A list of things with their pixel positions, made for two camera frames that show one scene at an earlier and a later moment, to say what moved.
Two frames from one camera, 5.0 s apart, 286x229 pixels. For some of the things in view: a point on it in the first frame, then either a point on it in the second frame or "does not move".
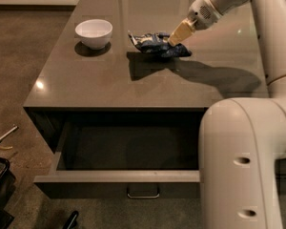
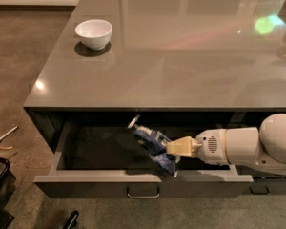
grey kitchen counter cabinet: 94,67 does not move
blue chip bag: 156,45 to 156,146
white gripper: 202,13 to 211,147
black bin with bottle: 2,189 does not move
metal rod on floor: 4,135 does not move
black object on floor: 71,221 does not move
